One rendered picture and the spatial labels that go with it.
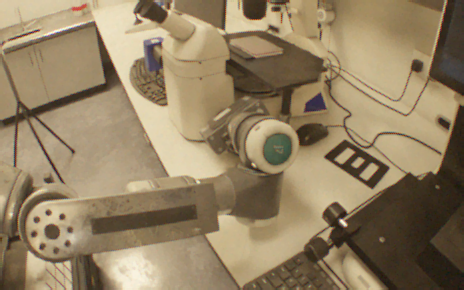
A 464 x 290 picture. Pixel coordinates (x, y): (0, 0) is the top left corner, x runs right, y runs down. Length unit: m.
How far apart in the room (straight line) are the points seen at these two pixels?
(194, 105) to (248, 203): 0.31
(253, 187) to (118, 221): 0.23
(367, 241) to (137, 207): 0.34
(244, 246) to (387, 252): 0.26
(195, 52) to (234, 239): 0.39
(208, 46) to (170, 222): 0.41
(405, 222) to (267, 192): 0.26
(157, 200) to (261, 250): 0.26
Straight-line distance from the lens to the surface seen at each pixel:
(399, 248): 0.50
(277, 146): 0.46
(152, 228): 0.37
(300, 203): 0.64
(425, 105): 1.12
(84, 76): 2.85
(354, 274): 0.53
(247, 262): 0.55
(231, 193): 0.47
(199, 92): 0.70
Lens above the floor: 1.23
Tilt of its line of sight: 38 degrees down
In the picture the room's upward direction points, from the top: straight up
